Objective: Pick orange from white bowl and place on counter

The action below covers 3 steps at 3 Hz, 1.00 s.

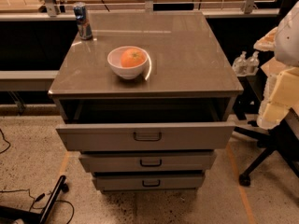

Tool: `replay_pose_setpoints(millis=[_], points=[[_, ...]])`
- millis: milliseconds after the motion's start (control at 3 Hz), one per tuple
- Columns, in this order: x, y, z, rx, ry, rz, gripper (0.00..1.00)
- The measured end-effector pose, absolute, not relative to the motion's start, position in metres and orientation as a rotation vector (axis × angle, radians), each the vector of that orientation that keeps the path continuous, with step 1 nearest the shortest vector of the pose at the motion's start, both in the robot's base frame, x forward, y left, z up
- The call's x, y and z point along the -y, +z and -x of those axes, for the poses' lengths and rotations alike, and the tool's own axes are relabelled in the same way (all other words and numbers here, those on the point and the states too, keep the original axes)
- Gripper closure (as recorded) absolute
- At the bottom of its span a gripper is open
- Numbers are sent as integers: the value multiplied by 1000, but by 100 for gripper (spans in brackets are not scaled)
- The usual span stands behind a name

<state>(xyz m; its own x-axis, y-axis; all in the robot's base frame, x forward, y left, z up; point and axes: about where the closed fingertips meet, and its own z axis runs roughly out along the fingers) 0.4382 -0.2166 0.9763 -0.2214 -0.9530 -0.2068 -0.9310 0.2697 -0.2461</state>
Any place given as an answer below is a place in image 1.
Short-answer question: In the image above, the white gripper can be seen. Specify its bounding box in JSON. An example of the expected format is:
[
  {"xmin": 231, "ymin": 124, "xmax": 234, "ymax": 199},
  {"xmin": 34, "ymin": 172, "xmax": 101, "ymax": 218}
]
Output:
[{"xmin": 253, "ymin": 2, "xmax": 299, "ymax": 130}]

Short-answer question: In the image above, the orange fruit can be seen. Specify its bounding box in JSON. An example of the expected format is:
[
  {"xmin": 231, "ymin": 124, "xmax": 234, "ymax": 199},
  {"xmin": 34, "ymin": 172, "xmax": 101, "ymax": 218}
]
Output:
[{"xmin": 121, "ymin": 48, "xmax": 146, "ymax": 68}]

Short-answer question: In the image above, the white ceramic bowl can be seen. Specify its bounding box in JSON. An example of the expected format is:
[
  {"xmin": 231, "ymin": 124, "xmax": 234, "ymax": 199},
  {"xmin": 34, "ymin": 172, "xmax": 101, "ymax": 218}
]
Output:
[{"xmin": 107, "ymin": 46, "xmax": 149, "ymax": 79}]

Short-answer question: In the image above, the clear bottle right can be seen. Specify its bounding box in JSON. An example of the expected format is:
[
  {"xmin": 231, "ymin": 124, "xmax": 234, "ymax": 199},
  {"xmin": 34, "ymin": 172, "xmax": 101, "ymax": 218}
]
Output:
[{"xmin": 247, "ymin": 51, "xmax": 259, "ymax": 74}]

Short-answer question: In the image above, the clear bottle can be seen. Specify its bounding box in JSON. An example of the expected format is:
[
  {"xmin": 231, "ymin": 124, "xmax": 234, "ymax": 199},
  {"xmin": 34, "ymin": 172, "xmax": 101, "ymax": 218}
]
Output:
[
  {"xmin": 233, "ymin": 51, "xmax": 247, "ymax": 75},
  {"xmin": 247, "ymin": 51, "xmax": 259, "ymax": 74}
]

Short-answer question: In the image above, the clear bottle left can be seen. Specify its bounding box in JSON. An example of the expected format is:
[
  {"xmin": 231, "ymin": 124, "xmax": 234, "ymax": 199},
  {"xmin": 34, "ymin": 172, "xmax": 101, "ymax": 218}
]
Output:
[{"xmin": 233, "ymin": 51, "xmax": 247, "ymax": 75}]

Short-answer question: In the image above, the black office chair base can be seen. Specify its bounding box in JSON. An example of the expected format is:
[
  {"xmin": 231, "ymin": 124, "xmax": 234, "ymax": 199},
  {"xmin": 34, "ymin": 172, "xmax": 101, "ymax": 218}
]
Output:
[{"xmin": 235, "ymin": 120, "xmax": 299, "ymax": 187}]

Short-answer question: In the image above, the top grey drawer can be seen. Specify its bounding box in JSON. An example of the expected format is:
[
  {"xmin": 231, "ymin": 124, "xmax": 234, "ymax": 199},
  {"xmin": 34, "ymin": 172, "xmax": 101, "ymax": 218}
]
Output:
[{"xmin": 56, "ymin": 122, "xmax": 235, "ymax": 152}]

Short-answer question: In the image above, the grey drawer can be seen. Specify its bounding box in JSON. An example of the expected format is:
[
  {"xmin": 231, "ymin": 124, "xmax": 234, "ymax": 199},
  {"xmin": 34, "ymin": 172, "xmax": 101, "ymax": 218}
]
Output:
[
  {"xmin": 79, "ymin": 150, "xmax": 216, "ymax": 173},
  {"xmin": 93, "ymin": 171, "xmax": 205, "ymax": 192},
  {"xmin": 56, "ymin": 122, "xmax": 235, "ymax": 152}
]

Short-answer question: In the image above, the grey drawer cabinet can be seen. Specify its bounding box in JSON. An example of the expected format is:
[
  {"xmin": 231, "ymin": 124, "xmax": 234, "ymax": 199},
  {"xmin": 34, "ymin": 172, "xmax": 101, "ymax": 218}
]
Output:
[{"xmin": 47, "ymin": 10, "xmax": 245, "ymax": 194}]

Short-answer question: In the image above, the middle grey drawer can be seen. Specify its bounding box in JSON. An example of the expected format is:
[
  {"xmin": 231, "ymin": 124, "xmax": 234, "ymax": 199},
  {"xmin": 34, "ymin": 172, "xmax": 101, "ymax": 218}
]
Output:
[{"xmin": 79, "ymin": 150, "xmax": 216, "ymax": 173}]

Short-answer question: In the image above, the bottom grey drawer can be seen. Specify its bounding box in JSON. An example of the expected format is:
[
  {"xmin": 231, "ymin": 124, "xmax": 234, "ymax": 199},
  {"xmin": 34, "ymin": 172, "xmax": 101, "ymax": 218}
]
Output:
[{"xmin": 93, "ymin": 171, "xmax": 205, "ymax": 192}]

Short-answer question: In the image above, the blue silver drink can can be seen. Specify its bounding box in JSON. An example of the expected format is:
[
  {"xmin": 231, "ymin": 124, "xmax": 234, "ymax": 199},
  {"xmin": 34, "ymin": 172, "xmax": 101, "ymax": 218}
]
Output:
[{"xmin": 73, "ymin": 2, "xmax": 93, "ymax": 40}]

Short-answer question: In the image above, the grey side bench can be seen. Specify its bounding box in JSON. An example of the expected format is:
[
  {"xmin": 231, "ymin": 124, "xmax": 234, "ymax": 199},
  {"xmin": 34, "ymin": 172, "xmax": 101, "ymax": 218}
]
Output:
[{"xmin": 0, "ymin": 71, "xmax": 58, "ymax": 91}]

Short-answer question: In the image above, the black stand leg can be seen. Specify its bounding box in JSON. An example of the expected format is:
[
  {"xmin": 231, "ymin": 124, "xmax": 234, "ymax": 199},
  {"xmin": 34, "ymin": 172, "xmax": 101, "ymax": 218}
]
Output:
[{"xmin": 0, "ymin": 175, "xmax": 69, "ymax": 224}]

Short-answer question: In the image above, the black floor cable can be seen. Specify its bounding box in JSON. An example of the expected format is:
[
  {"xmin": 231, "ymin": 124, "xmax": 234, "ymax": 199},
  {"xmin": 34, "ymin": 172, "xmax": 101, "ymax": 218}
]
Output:
[{"xmin": 0, "ymin": 128, "xmax": 76, "ymax": 224}]

